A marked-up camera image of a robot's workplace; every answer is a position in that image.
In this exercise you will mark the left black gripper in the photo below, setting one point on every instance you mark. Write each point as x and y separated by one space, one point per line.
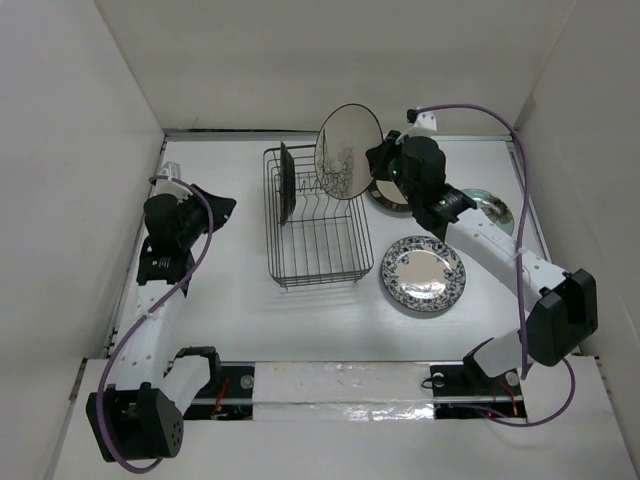
221 207

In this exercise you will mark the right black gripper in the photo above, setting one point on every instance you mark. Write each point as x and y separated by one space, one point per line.
379 155

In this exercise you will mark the tree pattern cream plate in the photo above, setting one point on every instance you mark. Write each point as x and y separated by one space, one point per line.
340 160

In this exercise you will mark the brown rimmed cream plate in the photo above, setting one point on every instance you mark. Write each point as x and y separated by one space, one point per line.
288 184

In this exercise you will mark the teal flower plate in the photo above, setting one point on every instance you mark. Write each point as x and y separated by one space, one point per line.
494 208

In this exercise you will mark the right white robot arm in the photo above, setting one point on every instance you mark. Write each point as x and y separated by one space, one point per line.
560 307

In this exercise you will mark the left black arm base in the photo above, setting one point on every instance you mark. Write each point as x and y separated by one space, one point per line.
237 381

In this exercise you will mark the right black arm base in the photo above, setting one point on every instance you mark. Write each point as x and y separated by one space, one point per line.
446 379

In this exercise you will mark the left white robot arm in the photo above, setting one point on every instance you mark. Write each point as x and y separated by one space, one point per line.
137 411

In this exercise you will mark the black striped rim plate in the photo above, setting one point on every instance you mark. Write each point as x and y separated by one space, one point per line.
388 196

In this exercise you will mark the blue floral pattern plate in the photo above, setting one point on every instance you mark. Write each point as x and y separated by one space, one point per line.
423 274

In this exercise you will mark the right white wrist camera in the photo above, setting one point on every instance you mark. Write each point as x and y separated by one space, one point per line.
421 122

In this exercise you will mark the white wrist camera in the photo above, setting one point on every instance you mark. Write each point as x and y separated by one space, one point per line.
169 172
421 122

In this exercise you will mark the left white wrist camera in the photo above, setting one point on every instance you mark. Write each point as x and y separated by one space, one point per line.
169 172

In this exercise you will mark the grey wire dish rack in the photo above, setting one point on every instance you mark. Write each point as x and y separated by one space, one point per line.
325 240

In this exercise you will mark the metal rail bar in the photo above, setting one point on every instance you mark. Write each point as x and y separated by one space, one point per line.
428 397

